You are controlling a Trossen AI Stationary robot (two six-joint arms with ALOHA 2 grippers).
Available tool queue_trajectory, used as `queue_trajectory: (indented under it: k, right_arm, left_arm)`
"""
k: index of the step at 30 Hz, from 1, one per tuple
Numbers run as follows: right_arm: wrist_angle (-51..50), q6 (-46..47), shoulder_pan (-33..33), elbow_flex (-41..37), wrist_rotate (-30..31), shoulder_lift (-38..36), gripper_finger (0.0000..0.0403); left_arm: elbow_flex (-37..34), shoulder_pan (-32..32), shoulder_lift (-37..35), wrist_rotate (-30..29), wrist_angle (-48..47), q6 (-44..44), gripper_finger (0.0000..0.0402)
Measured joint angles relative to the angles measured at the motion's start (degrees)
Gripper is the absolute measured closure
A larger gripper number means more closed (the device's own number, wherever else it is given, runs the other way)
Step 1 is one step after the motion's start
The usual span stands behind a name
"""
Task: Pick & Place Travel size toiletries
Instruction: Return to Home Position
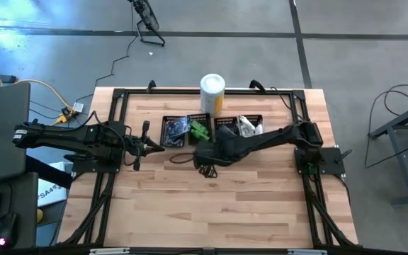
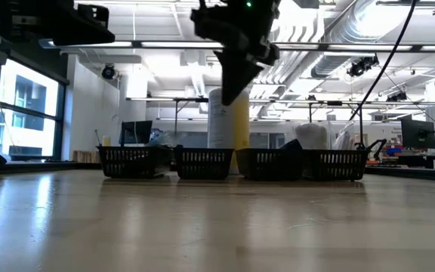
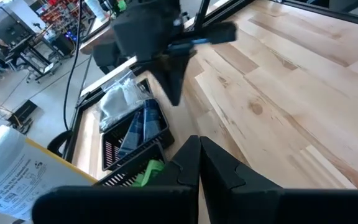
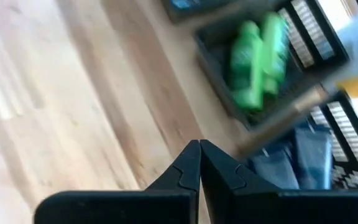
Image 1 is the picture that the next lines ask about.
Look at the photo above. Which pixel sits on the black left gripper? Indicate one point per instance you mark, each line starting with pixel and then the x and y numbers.
pixel 135 147

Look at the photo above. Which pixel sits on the green travel bottle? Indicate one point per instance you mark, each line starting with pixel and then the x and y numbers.
pixel 199 135
pixel 198 126

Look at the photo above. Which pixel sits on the white power adapter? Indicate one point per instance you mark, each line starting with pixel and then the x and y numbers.
pixel 78 107

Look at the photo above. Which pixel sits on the white items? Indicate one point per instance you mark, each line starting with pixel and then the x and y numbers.
pixel 245 124

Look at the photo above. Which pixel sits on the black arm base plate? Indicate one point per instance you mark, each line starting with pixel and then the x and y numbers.
pixel 331 166
pixel 94 168

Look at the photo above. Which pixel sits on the white yellow wipes canister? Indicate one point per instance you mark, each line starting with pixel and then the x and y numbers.
pixel 212 95

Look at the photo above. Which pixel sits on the silver metal bracket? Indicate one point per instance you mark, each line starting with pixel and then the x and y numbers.
pixel 108 251
pixel 306 252

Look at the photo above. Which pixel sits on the white cardboard box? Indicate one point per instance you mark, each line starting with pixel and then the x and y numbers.
pixel 50 193

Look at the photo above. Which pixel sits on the small yellow round object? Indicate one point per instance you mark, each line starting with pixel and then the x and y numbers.
pixel 39 216

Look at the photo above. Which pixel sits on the black slotted plastic basket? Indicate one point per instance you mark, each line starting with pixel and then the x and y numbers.
pixel 225 120
pixel 165 120
pixel 198 117
pixel 259 117

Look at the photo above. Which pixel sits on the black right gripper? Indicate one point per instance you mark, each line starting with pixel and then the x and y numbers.
pixel 212 152

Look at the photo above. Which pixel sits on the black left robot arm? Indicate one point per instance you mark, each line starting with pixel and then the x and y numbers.
pixel 66 134

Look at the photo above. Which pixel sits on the grey metal desk frame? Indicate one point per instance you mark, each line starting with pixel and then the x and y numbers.
pixel 407 115

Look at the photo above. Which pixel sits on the black metal table frame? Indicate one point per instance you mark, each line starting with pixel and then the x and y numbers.
pixel 172 91

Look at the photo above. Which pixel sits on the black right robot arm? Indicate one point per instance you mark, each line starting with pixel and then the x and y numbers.
pixel 271 136

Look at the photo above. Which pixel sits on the black computer mouse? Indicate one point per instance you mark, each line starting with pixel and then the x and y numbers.
pixel 5 230

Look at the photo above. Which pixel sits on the dark operator desk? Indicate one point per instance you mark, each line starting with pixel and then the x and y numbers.
pixel 27 198

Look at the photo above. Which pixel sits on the black floor fan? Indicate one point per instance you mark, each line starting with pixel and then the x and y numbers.
pixel 147 16

